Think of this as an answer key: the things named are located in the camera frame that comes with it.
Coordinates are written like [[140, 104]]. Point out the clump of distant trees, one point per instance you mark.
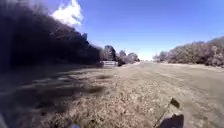
[[110, 52]]

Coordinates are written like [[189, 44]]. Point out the dry brown grass field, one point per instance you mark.
[[133, 93]]

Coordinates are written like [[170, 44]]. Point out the robot's own part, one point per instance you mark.
[[75, 126]]

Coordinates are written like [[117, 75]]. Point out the dark row of trees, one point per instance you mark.
[[36, 40]]

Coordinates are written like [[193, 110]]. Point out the row of brown bushes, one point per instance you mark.
[[200, 53]]

